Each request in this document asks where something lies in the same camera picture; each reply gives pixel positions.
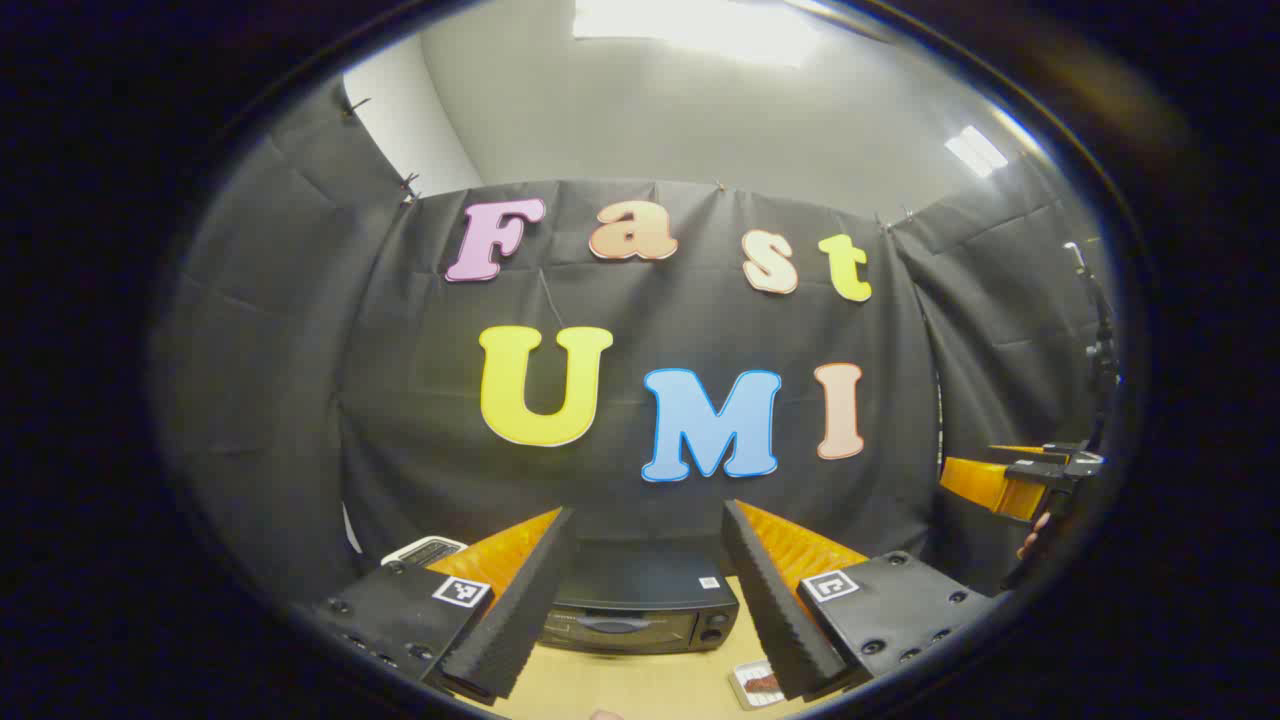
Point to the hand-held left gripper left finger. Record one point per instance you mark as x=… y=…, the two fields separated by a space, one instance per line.
x=525 y=610

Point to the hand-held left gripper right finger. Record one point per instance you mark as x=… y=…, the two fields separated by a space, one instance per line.
x=770 y=610

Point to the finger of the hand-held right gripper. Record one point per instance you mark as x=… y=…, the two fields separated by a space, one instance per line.
x=985 y=485

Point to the black electric oven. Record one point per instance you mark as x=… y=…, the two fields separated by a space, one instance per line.
x=640 y=600

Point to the small white ribbed dish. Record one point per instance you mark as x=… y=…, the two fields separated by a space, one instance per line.
x=742 y=690

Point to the white toaster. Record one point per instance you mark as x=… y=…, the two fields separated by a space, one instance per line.
x=425 y=550

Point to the black tripod stand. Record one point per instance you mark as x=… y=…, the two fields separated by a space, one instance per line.
x=1097 y=350

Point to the black backdrop cloth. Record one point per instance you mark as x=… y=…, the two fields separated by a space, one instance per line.
x=640 y=330

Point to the small ceiling light panel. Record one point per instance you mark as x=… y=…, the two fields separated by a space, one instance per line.
x=977 y=152

